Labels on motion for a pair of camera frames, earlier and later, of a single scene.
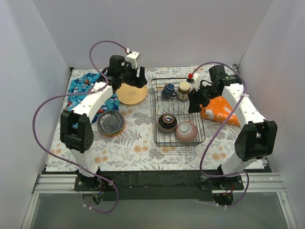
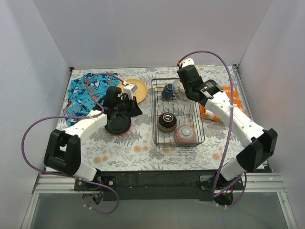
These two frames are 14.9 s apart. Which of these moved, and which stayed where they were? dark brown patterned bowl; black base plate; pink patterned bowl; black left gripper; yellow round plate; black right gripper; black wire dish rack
Moved: black right gripper; black left gripper; pink patterned bowl
Stayed: black wire dish rack; yellow round plate; black base plate; dark brown patterned bowl
